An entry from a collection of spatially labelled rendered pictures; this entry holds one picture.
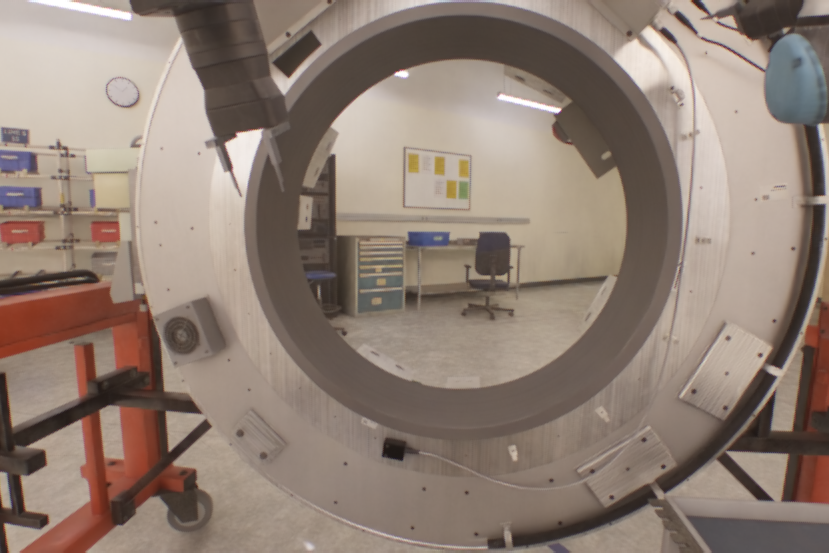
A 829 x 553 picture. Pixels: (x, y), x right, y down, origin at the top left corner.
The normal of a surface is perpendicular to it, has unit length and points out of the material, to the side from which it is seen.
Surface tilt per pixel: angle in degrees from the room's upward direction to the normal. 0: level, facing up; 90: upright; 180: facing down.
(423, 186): 90
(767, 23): 137
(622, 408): 90
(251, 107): 114
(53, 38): 90
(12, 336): 90
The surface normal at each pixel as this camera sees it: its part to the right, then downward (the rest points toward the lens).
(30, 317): 0.99, 0.03
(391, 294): 0.53, 0.11
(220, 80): -0.10, 0.63
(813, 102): -0.27, 0.78
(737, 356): -0.13, 0.11
